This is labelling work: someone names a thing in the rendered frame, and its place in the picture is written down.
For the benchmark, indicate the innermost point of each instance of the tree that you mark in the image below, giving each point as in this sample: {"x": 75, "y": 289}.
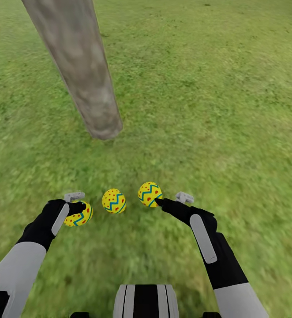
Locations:
{"x": 70, "y": 32}

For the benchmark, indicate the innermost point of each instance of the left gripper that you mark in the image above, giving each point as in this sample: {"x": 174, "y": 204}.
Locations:
{"x": 77, "y": 207}

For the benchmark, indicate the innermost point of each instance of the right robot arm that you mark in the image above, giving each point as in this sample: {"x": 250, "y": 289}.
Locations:
{"x": 234, "y": 295}

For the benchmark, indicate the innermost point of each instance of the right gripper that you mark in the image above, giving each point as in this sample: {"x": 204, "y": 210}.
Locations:
{"x": 170, "y": 206}

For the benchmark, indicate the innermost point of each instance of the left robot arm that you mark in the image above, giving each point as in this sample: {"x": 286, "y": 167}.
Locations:
{"x": 19, "y": 268}

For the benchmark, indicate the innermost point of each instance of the easter egg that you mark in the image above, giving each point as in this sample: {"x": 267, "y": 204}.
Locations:
{"x": 80, "y": 218}
{"x": 148, "y": 192}
{"x": 114, "y": 201}

